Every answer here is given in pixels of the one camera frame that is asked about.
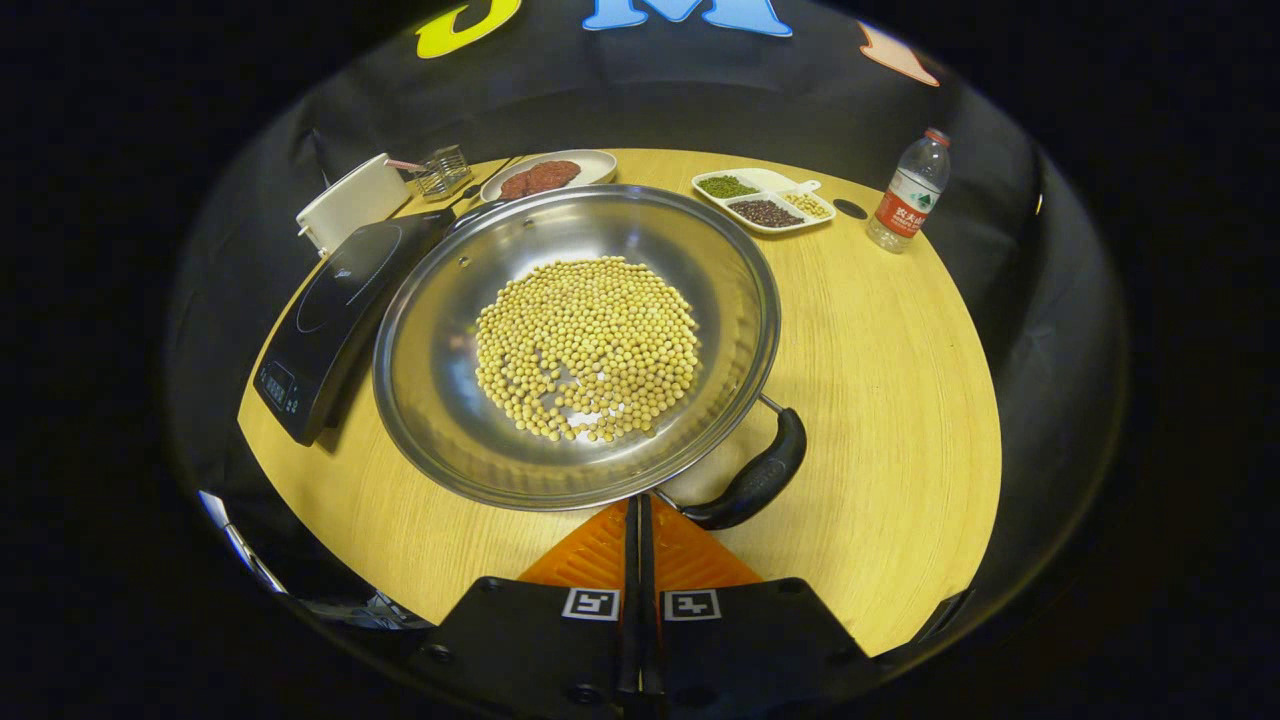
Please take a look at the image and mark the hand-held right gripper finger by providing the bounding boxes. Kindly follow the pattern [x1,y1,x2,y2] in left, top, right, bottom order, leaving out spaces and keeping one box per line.
[425,497,641,716]
[641,493,871,716]

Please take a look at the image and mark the steel pot with black handle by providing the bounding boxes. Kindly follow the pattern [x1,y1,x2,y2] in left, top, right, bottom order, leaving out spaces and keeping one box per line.
[372,183,809,532]

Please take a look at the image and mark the black induction cooktop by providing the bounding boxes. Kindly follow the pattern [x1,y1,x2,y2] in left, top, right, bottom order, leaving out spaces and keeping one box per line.
[252,208,461,447]

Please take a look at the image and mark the pile of yellow soybeans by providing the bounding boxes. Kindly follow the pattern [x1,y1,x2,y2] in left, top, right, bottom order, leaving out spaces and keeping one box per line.
[474,256,703,444]

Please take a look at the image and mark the white divided dish of beans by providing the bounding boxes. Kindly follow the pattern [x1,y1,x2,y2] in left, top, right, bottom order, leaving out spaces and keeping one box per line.
[691,168,837,235]

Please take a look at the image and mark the white round plate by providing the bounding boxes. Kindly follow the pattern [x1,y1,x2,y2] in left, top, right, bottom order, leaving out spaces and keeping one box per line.
[480,149,619,204]

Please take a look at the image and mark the clear water bottle red label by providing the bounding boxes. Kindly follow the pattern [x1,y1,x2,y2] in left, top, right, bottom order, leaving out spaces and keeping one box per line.
[866,127,952,254]

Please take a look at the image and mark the white toaster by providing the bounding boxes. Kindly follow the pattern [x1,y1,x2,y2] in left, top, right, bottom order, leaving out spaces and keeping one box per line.
[296,153,411,258]

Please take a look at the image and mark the metal wire mesh holder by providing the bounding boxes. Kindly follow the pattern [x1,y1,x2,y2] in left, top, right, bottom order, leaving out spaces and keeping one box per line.
[412,145,474,201]

